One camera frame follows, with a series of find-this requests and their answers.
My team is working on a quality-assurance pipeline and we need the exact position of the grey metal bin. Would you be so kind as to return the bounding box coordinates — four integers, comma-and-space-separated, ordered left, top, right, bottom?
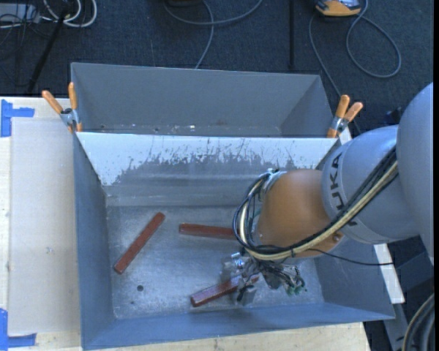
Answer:
70, 62, 397, 351

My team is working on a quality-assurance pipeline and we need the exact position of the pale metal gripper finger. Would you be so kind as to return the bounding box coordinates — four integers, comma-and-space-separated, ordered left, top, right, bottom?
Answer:
219, 257, 244, 284
235, 284, 258, 306

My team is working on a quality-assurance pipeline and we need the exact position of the red-brown block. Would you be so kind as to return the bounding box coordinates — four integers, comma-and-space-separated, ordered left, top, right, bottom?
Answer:
190, 273, 260, 309
113, 211, 167, 275
178, 222, 239, 241

